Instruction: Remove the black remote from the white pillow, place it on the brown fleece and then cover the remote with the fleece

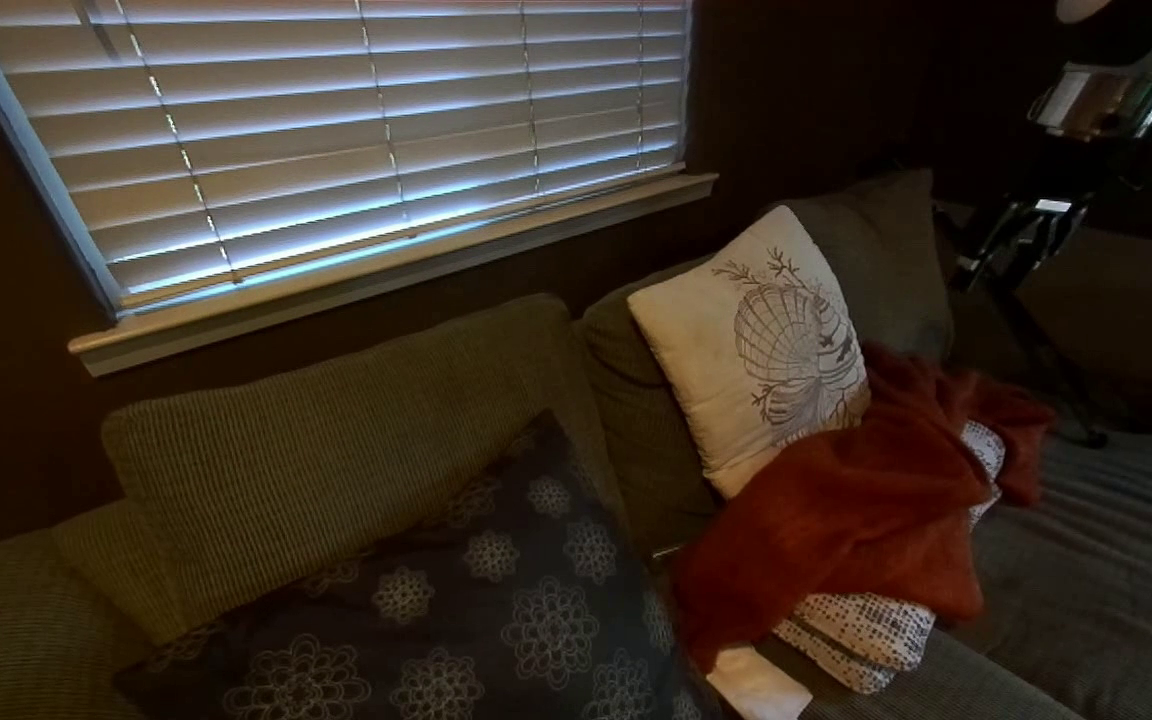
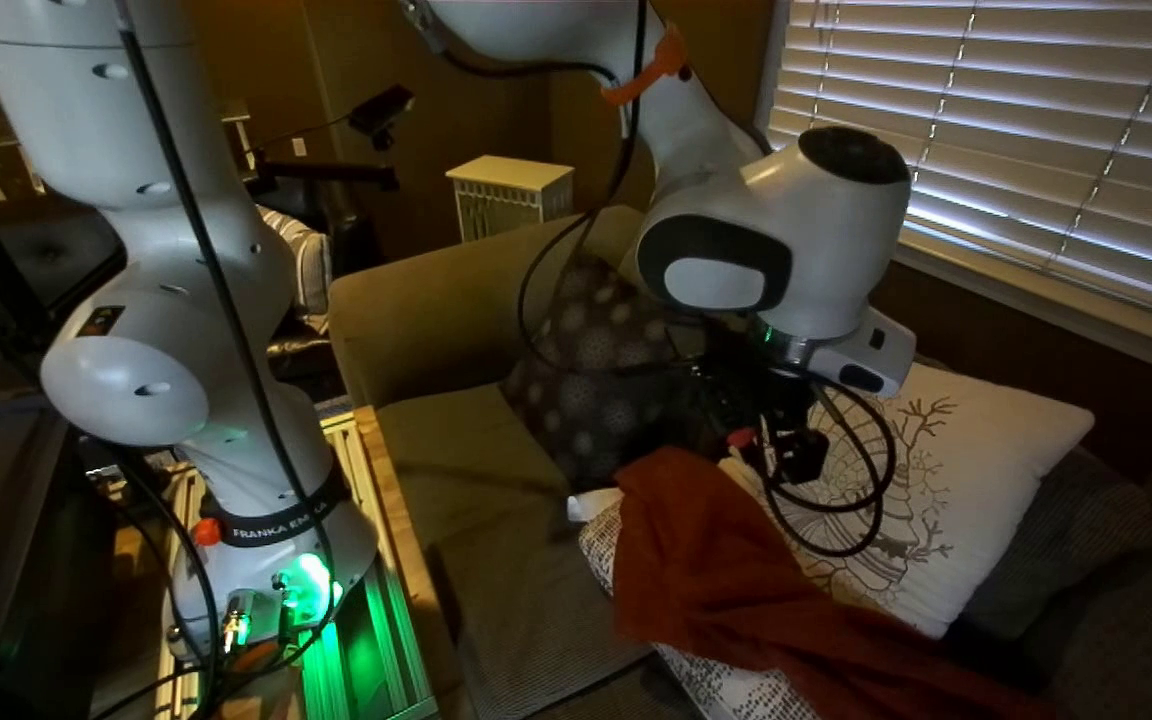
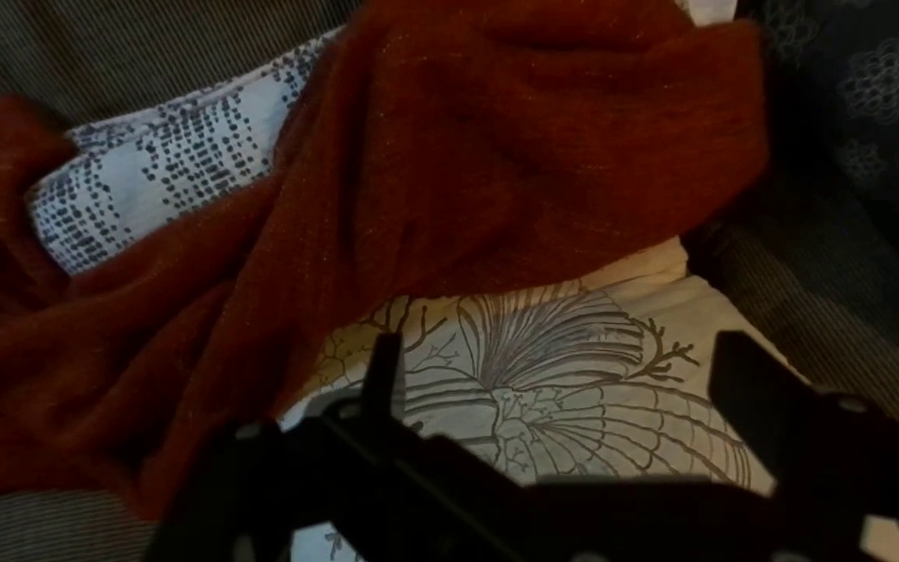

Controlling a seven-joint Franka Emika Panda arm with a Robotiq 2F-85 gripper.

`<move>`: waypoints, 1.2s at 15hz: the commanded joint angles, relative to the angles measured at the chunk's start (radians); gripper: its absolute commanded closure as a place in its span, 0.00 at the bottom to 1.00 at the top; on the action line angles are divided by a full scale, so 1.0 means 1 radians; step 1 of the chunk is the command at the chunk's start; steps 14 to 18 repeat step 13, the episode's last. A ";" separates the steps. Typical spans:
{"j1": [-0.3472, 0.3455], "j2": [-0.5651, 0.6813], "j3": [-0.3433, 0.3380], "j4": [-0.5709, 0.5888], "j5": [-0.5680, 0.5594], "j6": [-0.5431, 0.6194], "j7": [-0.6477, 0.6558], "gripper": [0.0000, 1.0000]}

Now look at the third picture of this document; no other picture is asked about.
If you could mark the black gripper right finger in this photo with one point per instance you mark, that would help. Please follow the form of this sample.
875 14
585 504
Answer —
763 391

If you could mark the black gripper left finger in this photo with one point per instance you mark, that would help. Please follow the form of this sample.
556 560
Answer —
382 376

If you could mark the rust brown fleece blanket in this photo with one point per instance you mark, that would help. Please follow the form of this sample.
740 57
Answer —
418 190

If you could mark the white shell print pillow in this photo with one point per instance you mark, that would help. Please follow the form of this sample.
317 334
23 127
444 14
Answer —
575 384

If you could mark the dark grey floral pillow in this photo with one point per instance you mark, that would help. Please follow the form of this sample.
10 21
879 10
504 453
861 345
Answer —
864 113

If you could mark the grey green sofa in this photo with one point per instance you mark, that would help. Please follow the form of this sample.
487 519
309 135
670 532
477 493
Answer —
106 52

